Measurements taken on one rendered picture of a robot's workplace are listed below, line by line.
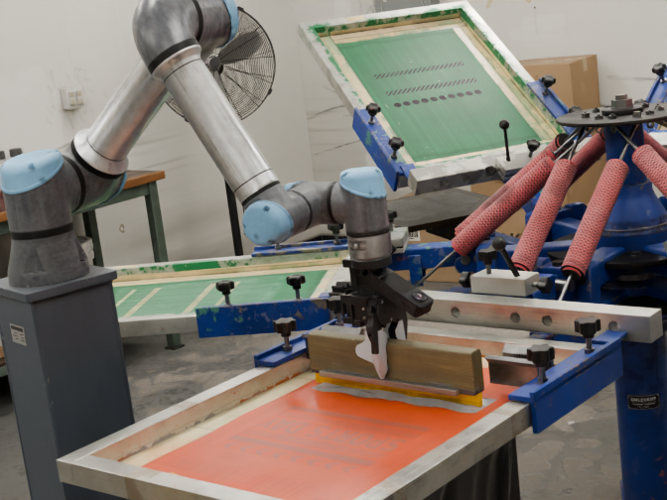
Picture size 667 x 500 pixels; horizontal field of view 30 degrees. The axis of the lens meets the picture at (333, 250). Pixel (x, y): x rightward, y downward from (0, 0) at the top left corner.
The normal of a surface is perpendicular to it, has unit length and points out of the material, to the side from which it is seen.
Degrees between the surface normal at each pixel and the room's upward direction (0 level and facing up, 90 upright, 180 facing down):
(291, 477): 0
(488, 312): 90
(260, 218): 90
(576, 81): 90
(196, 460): 0
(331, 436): 0
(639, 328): 90
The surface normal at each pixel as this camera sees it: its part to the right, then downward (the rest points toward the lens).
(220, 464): -0.12, -0.97
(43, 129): 0.77, 0.04
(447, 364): -0.62, 0.24
